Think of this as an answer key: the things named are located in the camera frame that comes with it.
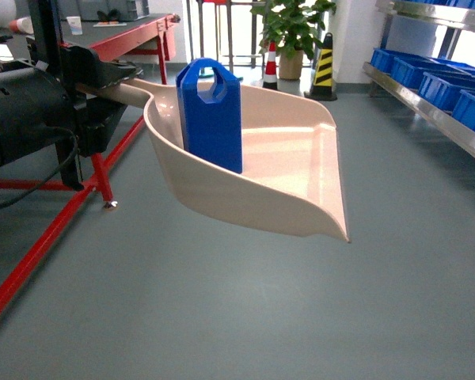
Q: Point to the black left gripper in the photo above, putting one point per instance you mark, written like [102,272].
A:
[96,118]

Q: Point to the blue plastic block part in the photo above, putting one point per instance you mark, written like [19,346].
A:
[209,101]

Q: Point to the beige plastic dustpan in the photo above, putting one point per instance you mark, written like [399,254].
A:
[290,183]

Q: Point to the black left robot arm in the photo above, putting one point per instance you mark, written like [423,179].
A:
[42,104]

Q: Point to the steel flow rack shelf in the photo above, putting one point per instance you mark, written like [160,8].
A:
[452,17]

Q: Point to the white paper cup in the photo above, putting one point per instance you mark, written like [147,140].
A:
[75,24]

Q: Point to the red white traffic cone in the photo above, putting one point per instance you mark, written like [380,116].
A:
[270,76]

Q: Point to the green potted plant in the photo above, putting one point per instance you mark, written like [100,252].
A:
[295,27]

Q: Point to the yellow black traffic cone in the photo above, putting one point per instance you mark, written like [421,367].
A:
[321,88]

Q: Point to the blue plastic bin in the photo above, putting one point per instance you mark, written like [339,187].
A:
[383,59]
[464,110]
[410,72]
[443,91]

